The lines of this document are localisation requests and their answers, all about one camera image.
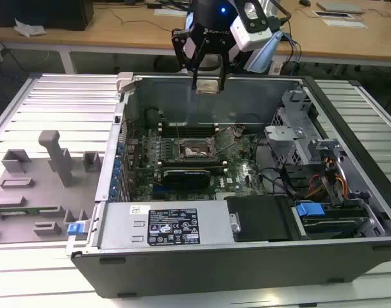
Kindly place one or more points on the black computer mouse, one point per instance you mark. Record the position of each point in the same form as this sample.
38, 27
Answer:
304, 2

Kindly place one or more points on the blue card retention clip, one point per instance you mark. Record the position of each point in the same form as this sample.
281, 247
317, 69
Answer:
113, 191
118, 165
120, 148
115, 174

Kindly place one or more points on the black plastic shroud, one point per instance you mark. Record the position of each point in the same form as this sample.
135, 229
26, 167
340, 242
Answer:
259, 218

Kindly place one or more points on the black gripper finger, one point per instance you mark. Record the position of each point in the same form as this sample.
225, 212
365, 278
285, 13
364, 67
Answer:
225, 64
179, 48

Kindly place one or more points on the white paper sheet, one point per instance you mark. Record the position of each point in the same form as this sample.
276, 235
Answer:
343, 23

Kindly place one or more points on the grey flat laptop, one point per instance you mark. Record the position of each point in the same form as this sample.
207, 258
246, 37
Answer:
339, 7

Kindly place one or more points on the hard disk in blue carrier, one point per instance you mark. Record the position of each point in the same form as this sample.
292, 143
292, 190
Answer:
311, 210

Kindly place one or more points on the silver power supply unit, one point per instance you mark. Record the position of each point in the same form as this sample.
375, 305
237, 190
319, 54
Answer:
125, 224

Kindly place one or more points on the grey parts rack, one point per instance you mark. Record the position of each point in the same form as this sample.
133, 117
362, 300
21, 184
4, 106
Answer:
38, 192

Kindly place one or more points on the black RAM slot bank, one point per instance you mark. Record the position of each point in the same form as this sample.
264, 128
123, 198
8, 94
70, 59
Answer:
189, 130
192, 166

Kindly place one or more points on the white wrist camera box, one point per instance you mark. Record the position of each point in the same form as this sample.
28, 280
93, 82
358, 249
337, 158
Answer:
250, 39

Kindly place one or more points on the white crumpled paper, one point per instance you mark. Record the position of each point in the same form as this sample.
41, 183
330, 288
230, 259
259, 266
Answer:
30, 28

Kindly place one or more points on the black open PC case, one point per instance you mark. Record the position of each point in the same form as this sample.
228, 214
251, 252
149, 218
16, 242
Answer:
182, 272

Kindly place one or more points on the green motherboard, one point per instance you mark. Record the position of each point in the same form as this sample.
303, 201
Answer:
240, 179

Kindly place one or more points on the green RAM stick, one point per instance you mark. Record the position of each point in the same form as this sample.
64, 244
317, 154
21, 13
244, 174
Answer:
19, 212

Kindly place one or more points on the silver drive cage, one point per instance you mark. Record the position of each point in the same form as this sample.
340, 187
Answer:
291, 115

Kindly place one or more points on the light wooden desk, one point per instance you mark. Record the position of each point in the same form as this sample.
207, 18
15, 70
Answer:
118, 35

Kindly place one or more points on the black graphics card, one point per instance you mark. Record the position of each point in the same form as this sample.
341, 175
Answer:
186, 179

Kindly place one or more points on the silver metal cage bracket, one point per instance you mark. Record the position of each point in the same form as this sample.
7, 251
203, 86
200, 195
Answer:
283, 133

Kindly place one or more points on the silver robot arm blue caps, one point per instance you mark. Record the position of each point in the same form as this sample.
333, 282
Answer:
262, 57

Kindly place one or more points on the silver CPU plate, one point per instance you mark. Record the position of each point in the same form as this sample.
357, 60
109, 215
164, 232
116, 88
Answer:
208, 86

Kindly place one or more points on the CPU socket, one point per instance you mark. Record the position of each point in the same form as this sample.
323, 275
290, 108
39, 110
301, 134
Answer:
190, 150

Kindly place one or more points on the blue case latch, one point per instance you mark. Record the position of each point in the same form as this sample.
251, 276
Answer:
76, 229

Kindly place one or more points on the black computer tower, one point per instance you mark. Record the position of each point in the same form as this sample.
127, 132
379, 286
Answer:
38, 13

